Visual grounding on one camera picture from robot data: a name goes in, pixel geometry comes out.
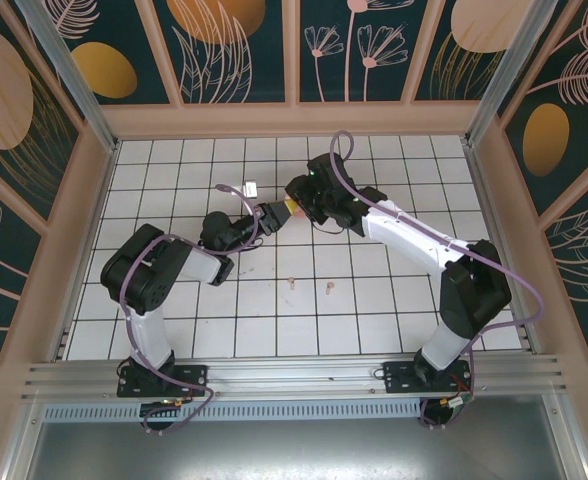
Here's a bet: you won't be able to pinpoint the wall panel orange circle leaves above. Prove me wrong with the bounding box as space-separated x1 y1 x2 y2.
152 0 288 105

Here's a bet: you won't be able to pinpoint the aluminium frame post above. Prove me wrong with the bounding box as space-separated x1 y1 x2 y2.
465 0 571 149
12 0 121 154

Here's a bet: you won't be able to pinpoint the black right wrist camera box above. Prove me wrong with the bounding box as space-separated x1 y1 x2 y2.
306 154 348 189

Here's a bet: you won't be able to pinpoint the wall panel orange oval fern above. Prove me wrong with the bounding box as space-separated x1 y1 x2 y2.
37 0 171 106
498 0 588 219

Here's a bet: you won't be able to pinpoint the wall panel pale circle grass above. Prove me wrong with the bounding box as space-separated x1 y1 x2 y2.
411 0 528 104
0 0 84 224

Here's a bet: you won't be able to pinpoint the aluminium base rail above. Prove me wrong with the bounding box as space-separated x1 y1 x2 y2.
21 353 561 401

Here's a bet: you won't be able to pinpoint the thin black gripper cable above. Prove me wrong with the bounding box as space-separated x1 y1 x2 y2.
312 219 356 237

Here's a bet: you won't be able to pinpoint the aluminium table side rail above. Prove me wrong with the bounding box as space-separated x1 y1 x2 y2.
56 139 121 359
461 134 543 356

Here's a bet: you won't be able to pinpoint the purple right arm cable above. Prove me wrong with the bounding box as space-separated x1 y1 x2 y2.
329 130 548 431

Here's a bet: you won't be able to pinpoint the aluminium frame bar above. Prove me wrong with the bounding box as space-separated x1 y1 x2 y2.
1 399 44 480
542 392 588 480

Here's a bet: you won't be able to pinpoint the wall panel pink flowers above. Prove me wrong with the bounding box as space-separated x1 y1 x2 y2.
298 0 408 105

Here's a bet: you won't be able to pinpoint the slotted grey cable tray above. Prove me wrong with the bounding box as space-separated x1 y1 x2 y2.
41 403 424 422

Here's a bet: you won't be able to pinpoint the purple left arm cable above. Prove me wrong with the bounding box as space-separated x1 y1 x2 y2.
121 183 261 437

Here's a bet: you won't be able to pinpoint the grey metal sheet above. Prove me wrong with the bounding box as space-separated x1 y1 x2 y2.
28 419 575 480

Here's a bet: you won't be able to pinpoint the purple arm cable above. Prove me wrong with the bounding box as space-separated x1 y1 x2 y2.
329 130 548 431
121 183 261 437

